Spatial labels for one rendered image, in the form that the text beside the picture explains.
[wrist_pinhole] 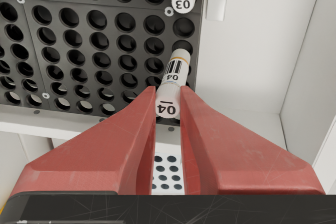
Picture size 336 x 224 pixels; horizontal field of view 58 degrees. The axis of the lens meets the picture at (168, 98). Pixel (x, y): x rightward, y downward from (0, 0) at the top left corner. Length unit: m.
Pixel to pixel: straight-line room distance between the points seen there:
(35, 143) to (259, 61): 0.37
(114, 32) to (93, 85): 0.05
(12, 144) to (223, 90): 0.30
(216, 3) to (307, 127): 0.11
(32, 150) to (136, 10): 0.36
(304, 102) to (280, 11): 0.07
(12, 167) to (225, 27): 0.34
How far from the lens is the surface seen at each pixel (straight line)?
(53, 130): 0.28
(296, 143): 0.25
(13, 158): 0.47
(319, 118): 0.21
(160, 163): 0.42
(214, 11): 0.24
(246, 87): 0.28
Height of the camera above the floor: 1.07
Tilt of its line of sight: 53 degrees down
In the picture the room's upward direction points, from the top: 165 degrees counter-clockwise
